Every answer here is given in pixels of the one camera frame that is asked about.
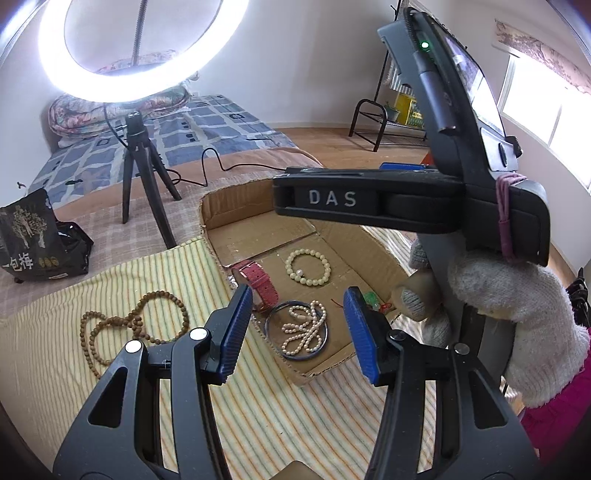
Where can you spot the person's right hand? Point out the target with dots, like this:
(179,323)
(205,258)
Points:
(508,314)

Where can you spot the black clothes rack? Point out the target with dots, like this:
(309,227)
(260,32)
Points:
(364,115)

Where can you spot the small grey pot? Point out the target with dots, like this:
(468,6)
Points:
(392,113)

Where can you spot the pink elastic band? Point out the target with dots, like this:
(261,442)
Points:
(505,217)

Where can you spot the pink checked bedsheet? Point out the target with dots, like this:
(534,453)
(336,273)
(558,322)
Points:
(101,258)

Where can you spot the folded floral quilt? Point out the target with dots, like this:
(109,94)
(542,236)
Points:
(74,115)

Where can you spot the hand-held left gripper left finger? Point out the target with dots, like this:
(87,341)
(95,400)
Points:
(235,332)

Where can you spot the black printed snack bag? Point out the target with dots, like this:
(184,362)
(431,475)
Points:
(32,244)

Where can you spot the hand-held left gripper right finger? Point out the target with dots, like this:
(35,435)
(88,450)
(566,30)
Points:
(362,332)

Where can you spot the black tripod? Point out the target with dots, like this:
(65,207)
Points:
(134,152)

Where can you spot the yellow striped cloth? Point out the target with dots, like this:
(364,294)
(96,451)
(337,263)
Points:
(286,415)

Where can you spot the floral curtain valance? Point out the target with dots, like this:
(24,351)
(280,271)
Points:
(531,46)

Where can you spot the cardboard box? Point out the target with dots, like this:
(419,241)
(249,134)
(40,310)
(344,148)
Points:
(258,240)

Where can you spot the dark bangle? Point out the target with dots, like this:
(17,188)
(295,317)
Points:
(268,323)

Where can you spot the window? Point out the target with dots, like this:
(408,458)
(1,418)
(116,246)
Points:
(545,115)

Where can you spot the striped towel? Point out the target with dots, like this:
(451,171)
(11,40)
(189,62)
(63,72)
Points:
(393,76)

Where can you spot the yellow box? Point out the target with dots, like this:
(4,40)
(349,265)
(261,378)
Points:
(408,108)

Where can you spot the floral pillow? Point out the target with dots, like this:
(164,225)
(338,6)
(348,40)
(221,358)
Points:
(138,62)

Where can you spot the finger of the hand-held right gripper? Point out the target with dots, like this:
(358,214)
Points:
(323,198)
(401,166)

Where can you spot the blue patterned bedsheet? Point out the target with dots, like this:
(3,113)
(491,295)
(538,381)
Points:
(221,120)

